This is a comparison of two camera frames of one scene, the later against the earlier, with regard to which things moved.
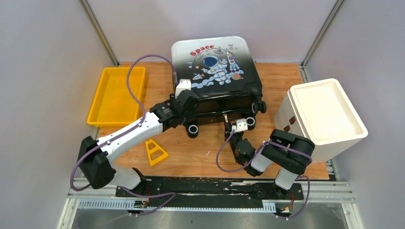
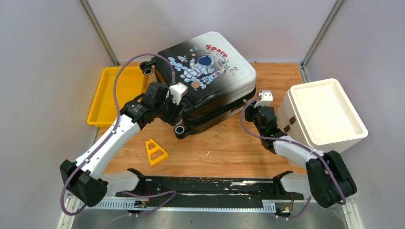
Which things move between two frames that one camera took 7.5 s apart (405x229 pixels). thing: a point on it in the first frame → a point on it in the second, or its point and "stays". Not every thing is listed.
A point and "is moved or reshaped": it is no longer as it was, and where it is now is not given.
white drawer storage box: x=319 y=112 stays
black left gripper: x=191 y=114 → x=173 y=118
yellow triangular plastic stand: x=153 y=150 stays
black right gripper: x=229 y=128 → x=249 y=110
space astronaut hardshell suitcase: x=222 y=76 is moved or reshaped
